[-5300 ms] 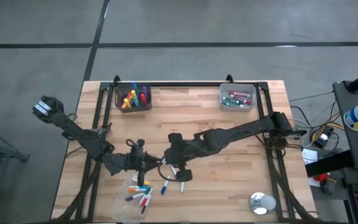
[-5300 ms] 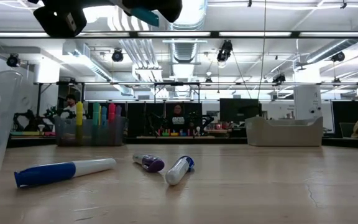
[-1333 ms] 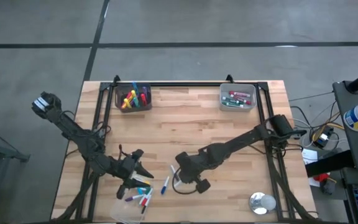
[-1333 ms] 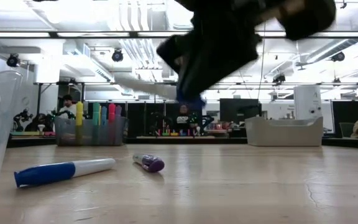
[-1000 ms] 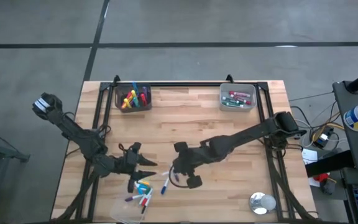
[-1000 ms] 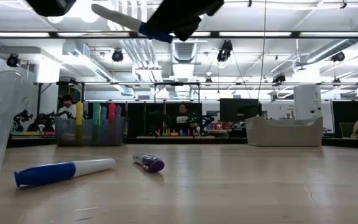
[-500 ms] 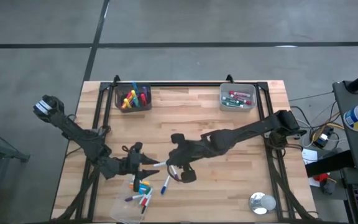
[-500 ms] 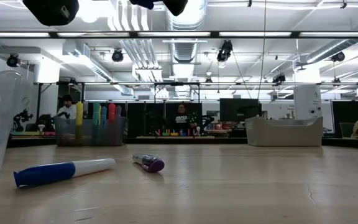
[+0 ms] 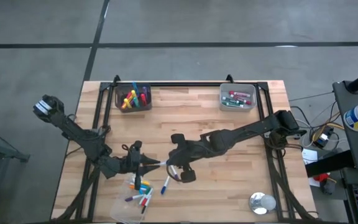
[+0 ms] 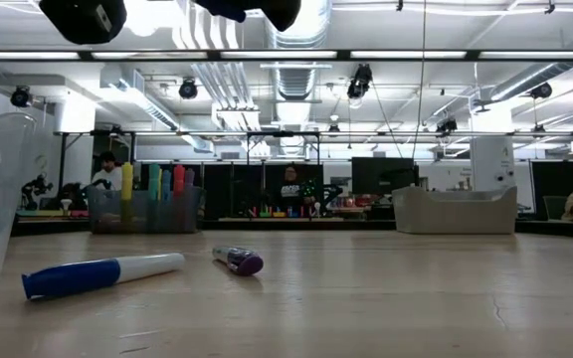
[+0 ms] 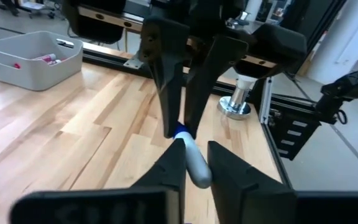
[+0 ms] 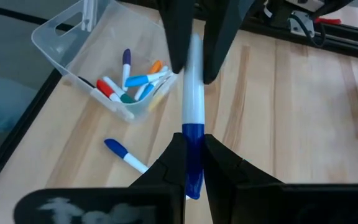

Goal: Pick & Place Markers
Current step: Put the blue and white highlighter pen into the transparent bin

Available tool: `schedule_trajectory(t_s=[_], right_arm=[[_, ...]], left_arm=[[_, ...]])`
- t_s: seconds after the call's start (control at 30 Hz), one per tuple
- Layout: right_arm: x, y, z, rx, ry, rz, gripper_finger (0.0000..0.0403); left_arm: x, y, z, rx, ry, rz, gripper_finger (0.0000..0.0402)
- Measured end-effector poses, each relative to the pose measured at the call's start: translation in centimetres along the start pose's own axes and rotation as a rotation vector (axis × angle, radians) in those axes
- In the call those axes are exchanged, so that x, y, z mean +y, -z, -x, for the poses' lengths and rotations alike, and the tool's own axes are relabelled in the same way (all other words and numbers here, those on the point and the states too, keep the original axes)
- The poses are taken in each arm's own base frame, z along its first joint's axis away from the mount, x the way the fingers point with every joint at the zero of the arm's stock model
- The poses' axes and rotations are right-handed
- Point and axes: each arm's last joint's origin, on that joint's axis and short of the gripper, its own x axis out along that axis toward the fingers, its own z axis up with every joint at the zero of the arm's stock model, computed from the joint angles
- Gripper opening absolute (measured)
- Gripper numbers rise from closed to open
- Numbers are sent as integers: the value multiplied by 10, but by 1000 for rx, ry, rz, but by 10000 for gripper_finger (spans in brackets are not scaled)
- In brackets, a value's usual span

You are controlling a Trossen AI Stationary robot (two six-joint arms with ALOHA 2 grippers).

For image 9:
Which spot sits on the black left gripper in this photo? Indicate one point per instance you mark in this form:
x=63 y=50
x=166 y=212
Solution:
x=127 y=165

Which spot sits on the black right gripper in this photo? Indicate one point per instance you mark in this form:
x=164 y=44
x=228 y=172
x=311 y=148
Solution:
x=194 y=149

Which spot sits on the orange cap white marker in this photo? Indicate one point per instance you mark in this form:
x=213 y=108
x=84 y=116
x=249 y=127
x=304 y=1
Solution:
x=133 y=186

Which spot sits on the red cap white marker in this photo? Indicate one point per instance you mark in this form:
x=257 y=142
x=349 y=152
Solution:
x=146 y=199

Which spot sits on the clear plastic bin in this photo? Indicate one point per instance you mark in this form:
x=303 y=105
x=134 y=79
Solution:
x=126 y=211

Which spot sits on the yellow Sharpie highlighter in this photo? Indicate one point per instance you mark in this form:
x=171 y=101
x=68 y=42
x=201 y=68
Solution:
x=132 y=93
x=129 y=105
x=126 y=103

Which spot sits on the teal Sharpie highlighter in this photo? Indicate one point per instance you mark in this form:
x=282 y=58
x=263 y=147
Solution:
x=135 y=102

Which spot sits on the red Expo dry-erase marker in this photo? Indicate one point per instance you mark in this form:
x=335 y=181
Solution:
x=239 y=94
x=243 y=100
x=143 y=100

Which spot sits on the green Expo dry-erase marker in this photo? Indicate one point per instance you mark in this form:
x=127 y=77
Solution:
x=232 y=104
x=230 y=100

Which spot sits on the purple Sharpie highlighter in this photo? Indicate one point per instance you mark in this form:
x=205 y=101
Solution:
x=143 y=90
x=146 y=92

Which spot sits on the pink Sharpie highlighter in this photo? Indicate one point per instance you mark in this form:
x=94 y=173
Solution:
x=128 y=95

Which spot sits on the blue Sharpie highlighter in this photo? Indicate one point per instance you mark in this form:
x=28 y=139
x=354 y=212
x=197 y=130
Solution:
x=134 y=87

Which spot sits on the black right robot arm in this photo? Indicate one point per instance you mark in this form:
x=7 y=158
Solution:
x=250 y=129

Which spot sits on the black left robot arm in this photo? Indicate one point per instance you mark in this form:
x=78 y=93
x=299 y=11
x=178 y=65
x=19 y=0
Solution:
x=73 y=133

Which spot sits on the dark grey plastic bin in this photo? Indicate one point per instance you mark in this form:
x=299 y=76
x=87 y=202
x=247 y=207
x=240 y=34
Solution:
x=148 y=107

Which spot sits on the light grey plastic bin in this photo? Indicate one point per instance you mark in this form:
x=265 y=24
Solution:
x=238 y=88

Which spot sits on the white paper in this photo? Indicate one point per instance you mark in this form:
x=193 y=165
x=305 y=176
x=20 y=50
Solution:
x=309 y=155

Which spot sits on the red object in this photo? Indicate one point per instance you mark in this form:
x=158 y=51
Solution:
x=321 y=177

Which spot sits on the black desk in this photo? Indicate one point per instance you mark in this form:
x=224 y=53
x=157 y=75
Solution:
x=353 y=146

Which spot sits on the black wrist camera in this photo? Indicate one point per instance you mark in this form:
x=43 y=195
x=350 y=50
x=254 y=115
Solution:
x=134 y=155

